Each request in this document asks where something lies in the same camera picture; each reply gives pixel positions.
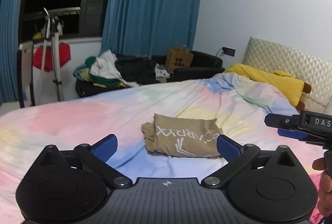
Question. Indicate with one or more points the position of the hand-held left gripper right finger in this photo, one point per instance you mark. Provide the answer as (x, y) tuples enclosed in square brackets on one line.
[(228, 146)]

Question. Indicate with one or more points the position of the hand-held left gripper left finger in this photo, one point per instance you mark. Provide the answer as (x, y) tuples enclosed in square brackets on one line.
[(106, 145)]

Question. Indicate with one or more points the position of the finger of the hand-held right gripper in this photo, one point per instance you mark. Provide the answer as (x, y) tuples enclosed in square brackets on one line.
[(290, 133), (281, 120)]

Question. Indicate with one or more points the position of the tan hoodie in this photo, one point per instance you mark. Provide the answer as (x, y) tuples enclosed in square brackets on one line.
[(181, 135)]

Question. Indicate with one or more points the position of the person's right hand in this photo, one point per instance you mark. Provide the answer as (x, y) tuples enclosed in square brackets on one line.
[(325, 192)]

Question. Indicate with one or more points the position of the yellow plush toy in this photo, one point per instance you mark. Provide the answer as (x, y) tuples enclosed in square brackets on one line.
[(272, 81)]

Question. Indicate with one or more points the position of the cream quilted headboard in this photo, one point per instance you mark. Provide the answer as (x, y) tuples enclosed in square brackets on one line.
[(285, 57)]

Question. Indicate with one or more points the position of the pale green garment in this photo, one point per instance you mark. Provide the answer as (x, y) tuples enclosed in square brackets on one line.
[(81, 74)]

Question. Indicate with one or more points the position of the black jacket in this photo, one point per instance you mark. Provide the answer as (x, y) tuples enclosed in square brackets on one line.
[(134, 70)]

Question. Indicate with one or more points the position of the black sofa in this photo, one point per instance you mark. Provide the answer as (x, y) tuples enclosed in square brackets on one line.
[(202, 60)]

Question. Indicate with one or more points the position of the patterned white cloth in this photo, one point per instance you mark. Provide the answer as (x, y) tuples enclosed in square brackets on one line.
[(162, 73)]

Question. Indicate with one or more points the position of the red garment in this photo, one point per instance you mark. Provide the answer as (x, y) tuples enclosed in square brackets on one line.
[(64, 55)]

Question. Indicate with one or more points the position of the brown paper bag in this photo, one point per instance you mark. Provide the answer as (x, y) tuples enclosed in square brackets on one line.
[(179, 60)]

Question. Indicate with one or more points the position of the garment steamer stand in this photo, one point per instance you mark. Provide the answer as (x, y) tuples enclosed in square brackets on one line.
[(55, 57)]

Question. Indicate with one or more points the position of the blue curtain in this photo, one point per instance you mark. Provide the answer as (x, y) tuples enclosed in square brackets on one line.
[(150, 5), (10, 31)]

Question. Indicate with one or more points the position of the black wall socket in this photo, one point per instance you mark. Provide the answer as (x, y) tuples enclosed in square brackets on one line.
[(229, 51)]

